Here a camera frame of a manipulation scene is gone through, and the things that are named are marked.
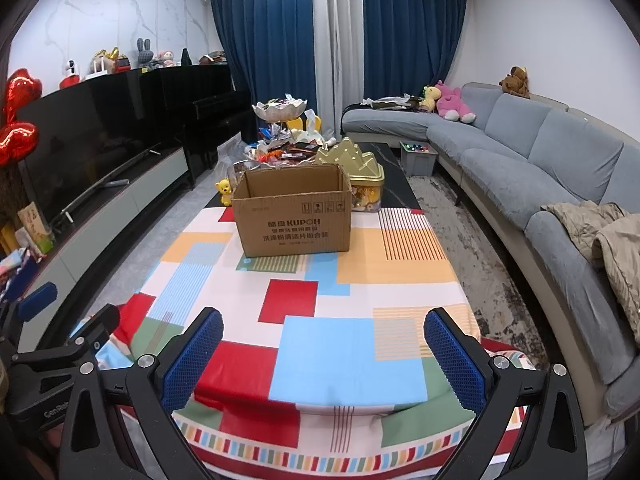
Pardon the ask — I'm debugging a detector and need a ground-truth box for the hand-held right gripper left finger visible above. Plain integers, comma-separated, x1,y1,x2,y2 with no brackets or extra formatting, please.
47,306,225,480

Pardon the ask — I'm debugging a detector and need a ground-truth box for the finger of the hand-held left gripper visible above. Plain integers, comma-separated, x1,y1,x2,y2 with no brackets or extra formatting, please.
0,281,58,361
12,304,121,370

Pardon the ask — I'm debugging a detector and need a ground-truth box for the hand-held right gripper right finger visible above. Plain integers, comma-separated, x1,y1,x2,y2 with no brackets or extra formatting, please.
423,307,593,480

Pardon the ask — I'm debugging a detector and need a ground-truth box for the brown cardboard box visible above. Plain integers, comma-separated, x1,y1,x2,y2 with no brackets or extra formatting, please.
231,162,353,258

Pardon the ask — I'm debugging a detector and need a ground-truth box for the tan gift box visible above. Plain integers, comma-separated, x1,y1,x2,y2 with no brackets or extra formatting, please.
17,201,55,253

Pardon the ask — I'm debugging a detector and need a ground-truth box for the grey patterned rug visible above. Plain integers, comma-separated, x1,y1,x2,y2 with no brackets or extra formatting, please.
407,172,556,371

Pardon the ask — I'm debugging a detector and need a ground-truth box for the colourful patchwork tablecloth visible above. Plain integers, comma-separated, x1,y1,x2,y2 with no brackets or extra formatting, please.
70,205,531,480

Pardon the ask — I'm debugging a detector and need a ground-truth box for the black curved television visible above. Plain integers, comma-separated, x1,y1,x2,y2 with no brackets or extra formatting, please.
15,67,163,226

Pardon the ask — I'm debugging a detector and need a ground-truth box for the grey corner sofa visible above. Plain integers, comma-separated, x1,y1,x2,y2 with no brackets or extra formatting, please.
340,81,640,426

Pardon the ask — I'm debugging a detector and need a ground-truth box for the red heart balloon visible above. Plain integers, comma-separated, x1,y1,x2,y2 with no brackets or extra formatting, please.
0,67,43,166

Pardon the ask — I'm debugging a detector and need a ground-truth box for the beige blanket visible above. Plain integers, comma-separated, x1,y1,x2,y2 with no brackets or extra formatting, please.
541,201,640,346

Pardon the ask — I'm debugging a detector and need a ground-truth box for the grey storage bin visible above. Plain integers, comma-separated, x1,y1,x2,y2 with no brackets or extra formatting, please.
399,141,440,177

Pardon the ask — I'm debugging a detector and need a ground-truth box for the clear plastic bag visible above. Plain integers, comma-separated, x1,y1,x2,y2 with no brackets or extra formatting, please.
215,137,248,171

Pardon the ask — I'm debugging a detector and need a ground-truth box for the gold mountain-shaped lidded box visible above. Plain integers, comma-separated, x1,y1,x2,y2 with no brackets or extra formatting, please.
315,136,386,213

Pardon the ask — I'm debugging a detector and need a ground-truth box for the pile of mixed snack packets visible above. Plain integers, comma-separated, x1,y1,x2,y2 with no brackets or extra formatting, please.
245,140,331,166

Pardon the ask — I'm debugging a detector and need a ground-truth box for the white router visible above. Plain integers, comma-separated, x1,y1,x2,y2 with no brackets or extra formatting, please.
89,56,115,80

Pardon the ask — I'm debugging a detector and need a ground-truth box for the white plush tissue holder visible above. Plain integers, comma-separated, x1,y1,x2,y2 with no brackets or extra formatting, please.
292,110,326,143

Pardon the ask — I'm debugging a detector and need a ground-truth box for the yellow child chair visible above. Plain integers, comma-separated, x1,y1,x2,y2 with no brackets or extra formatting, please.
286,114,323,133

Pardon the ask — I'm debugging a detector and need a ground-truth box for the pink plush toy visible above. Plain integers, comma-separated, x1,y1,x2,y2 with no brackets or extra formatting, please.
435,80,478,125

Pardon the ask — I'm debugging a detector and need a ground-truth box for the white two-tier bowl stand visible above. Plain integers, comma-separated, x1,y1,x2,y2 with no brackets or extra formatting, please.
242,99,331,166

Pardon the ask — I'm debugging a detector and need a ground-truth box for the yellow green plush toy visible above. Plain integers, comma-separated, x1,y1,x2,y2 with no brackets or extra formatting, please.
419,85,443,113

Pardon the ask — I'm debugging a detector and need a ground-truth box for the black upright piano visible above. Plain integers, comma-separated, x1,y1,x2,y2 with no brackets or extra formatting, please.
140,62,256,181

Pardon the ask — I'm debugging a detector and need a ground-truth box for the small heap of snack packets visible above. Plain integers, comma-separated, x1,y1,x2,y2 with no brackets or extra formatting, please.
257,96,306,110

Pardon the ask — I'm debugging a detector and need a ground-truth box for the grey rabbit plush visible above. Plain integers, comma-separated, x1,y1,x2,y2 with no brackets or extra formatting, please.
136,36,156,67

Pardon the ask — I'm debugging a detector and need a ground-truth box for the brown plush toy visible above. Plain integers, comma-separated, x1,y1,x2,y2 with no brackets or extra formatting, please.
499,66,532,100

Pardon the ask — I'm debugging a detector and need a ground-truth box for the blue curtain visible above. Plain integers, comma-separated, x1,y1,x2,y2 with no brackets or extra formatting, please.
207,0,326,136
361,0,468,106

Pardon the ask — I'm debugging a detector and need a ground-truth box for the white sheer curtain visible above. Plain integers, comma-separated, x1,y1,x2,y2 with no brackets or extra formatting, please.
312,0,368,133

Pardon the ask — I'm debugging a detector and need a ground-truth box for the white camera on red base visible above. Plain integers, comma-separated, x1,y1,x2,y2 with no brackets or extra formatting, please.
59,58,82,91

